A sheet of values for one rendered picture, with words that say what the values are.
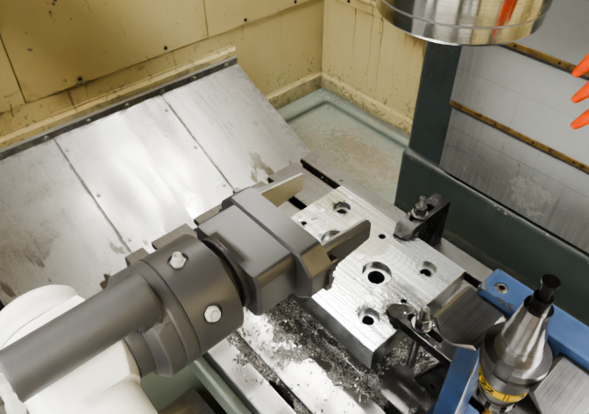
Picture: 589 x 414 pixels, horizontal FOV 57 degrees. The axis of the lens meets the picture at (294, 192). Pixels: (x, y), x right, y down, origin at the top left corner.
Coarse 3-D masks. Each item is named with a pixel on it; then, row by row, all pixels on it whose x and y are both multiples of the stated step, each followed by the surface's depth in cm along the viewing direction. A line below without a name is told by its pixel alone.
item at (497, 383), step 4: (484, 376) 55; (492, 376) 53; (496, 376) 53; (488, 380) 54; (492, 380) 53; (496, 380) 53; (500, 380) 52; (492, 384) 54; (496, 384) 53; (500, 384) 53; (504, 384) 52; (496, 388) 53; (500, 388) 53; (504, 388) 53; (500, 392) 53; (504, 392) 53; (508, 392) 53; (512, 392) 53; (516, 392) 53; (524, 392) 53; (500, 400) 54
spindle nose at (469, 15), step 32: (384, 0) 49; (416, 0) 45; (448, 0) 44; (480, 0) 43; (512, 0) 44; (544, 0) 45; (416, 32) 47; (448, 32) 46; (480, 32) 45; (512, 32) 46
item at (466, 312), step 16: (448, 304) 57; (464, 304) 57; (480, 304) 57; (448, 320) 56; (464, 320) 56; (480, 320) 56; (496, 320) 56; (448, 336) 54; (464, 336) 54; (480, 336) 54
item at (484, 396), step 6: (480, 384) 57; (480, 390) 57; (480, 396) 57; (486, 396) 56; (492, 396) 56; (486, 402) 56; (492, 402) 56; (498, 402) 56; (504, 402) 55; (516, 402) 56; (486, 408) 57; (492, 408) 56; (498, 408) 56; (504, 408) 56; (510, 408) 56
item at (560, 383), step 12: (564, 360) 52; (552, 372) 51; (564, 372) 51; (576, 372) 51; (588, 372) 51; (540, 384) 50; (552, 384) 50; (564, 384) 50; (576, 384) 50; (588, 384) 50; (540, 396) 49; (552, 396) 49; (564, 396) 49; (576, 396) 49; (588, 396) 49; (540, 408) 49; (552, 408) 49; (564, 408) 49; (576, 408) 49; (588, 408) 49
